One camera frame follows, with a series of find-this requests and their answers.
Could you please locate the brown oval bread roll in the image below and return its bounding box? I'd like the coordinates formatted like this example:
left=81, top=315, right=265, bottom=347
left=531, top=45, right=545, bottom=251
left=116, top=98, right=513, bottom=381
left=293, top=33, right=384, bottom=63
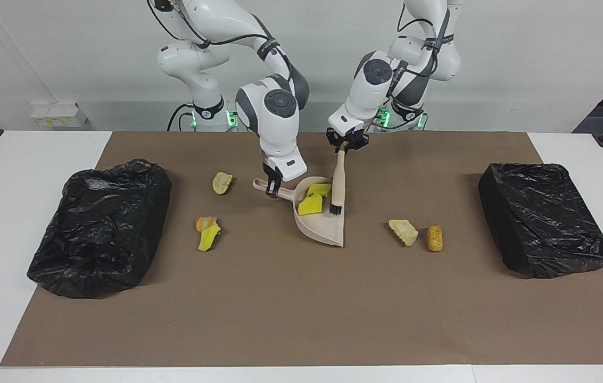
left=426, top=225, right=444, bottom=252

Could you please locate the bin with crumpled black bag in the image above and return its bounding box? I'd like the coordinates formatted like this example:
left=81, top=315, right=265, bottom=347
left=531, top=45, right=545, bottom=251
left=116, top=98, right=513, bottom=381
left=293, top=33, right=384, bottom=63
left=27, top=159, right=172, bottom=299

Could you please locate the pale wedge bread piece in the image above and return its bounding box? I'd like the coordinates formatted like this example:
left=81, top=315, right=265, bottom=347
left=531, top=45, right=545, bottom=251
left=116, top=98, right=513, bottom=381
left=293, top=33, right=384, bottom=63
left=389, top=219, right=419, bottom=247

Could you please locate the white wall socket box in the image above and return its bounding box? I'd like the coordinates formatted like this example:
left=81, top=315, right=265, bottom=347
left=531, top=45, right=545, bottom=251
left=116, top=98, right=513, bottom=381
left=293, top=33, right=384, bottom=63
left=30, top=102, right=89, bottom=128

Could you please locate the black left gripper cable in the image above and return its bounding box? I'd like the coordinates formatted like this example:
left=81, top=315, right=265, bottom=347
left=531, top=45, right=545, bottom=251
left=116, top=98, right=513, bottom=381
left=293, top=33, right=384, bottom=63
left=381, top=0, right=451, bottom=131

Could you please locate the pale bread chunk tan crust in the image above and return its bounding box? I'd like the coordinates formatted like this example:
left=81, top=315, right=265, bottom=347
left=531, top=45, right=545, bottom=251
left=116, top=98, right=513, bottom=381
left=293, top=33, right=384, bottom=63
left=212, top=172, right=234, bottom=195

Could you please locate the beige plastic dustpan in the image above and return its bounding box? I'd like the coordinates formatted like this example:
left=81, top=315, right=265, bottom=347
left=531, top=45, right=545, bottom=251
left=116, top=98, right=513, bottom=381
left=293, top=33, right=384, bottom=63
left=252, top=176, right=345, bottom=248

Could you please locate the yellow sponge with green back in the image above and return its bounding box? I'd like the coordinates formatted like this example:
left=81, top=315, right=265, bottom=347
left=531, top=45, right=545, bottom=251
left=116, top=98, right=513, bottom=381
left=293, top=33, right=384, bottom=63
left=197, top=223, right=222, bottom=252

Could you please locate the bin with taut black bag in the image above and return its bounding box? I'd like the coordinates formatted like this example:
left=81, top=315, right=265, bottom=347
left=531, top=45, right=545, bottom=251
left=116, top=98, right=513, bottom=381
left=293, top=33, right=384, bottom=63
left=478, top=163, right=603, bottom=279

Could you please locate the brown table mat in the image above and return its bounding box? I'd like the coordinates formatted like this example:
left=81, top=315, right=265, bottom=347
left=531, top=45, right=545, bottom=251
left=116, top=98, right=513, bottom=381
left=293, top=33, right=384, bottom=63
left=0, top=131, right=603, bottom=367

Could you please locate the black right arm base cable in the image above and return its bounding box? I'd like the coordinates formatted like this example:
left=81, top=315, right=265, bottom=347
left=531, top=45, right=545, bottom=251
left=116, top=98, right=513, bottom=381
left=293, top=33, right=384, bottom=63
left=167, top=103, right=195, bottom=132

